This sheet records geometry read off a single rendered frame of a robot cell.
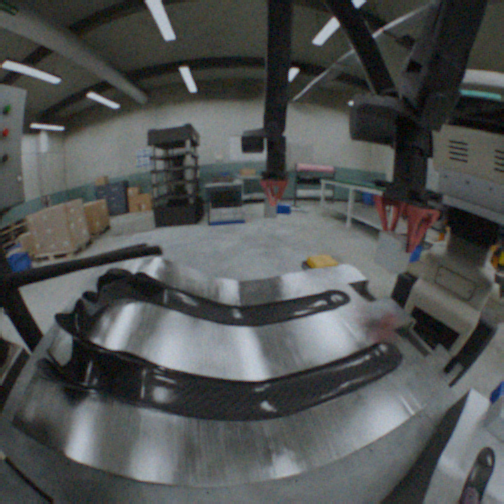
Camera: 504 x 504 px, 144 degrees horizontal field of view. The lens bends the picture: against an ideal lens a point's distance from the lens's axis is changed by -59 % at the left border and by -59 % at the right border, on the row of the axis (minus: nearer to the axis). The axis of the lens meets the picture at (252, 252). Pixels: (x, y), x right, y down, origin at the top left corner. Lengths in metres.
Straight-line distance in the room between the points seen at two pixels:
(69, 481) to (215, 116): 6.96
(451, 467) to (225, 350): 0.27
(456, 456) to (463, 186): 0.48
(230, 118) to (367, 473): 6.92
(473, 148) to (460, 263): 0.28
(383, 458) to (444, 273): 0.45
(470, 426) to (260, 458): 0.23
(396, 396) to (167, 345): 0.20
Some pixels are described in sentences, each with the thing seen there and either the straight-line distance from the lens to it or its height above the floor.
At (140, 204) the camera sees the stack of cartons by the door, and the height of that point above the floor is 0.24.
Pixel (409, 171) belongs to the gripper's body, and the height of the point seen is 1.06.
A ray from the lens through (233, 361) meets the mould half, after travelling 0.19.
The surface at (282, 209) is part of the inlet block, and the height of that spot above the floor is 0.93.
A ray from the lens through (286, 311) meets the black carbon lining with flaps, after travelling 0.26.
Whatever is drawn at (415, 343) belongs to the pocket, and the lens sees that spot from 0.29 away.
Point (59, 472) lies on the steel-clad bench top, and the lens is 0.34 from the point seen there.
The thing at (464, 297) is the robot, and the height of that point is 0.82.
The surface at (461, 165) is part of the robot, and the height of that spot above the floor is 1.12.
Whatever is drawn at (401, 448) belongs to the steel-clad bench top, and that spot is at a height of 0.80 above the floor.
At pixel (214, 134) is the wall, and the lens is 6.72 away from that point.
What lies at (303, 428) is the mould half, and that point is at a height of 0.88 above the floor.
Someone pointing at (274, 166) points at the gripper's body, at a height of 1.05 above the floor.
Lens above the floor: 1.04
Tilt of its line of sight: 23 degrees down
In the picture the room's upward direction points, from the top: 1 degrees counter-clockwise
